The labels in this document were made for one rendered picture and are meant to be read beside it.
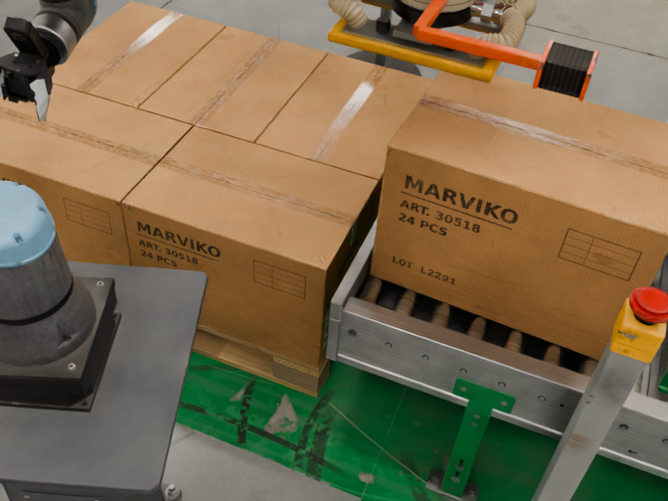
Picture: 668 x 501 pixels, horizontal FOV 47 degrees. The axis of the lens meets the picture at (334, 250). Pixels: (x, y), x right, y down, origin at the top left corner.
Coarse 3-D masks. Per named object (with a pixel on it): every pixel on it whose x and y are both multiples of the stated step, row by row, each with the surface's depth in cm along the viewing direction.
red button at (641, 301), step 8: (640, 288) 124; (648, 288) 124; (656, 288) 124; (632, 296) 123; (640, 296) 122; (648, 296) 122; (656, 296) 122; (664, 296) 123; (632, 304) 122; (640, 304) 121; (648, 304) 121; (656, 304) 121; (664, 304) 121; (640, 312) 121; (648, 312) 120; (656, 312) 120; (664, 312) 120; (640, 320) 123; (648, 320) 121; (656, 320) 120; (664, 320) 120
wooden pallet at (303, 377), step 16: (208, 336) 241; (224, 336) 227; (208, 352) 236; (224, 352) 237; (240, 352) 237; (256, 352) 238; (272, 352) 223; (240, 368) 235; (256, 368) 233; (272, 368) 234; (288, 368) 225; (304, 368) 222; (320, 368) 221; (288, 384) 230; (304, 384) 227; (320, 384) 228
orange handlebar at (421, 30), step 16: (432, 0) 140; (432, 16) 135; (416, 32) 133; (432, 32) 131; (448, 32) 131; (464, 48) 130; (480, 48) 129; (496, 48) 128; (512, 48) 129; (512, 64) 129; (528, 64) 128
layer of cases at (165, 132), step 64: (64, 64) 253; (128, 64) 255; (192, 64) 258; (256, 64) 260; (320, 64) 263; (0, 128) 225; (64, 128) 227; (128, 128) 229; (192, 128) 231; (256, 128) 233; (320, 128) 235; (384, 128) 238; (64, 192) 212; (128, 192) 209; (192, 192) 210; (256, 192) 212; (320, 192) 213; (128, 256) 220; (192, 256) 209; (256, 256) 199; (320, 256) 195; (256, 320) 216; (320, 320) 206
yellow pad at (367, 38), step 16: (336, 32) 153; (352, 32) 153; (368, 32) 153; (384, 32) 153; (368, 48) 152; (384, 48) 151; (400, 48) 150; (416, 48) 150; (432, 48) 150; (448, 48) 149; (432, 64) 149; (448, 64) 147; (464, 64) 148; (480, 64) 147; (496, 64) 149; (480, 80) 147
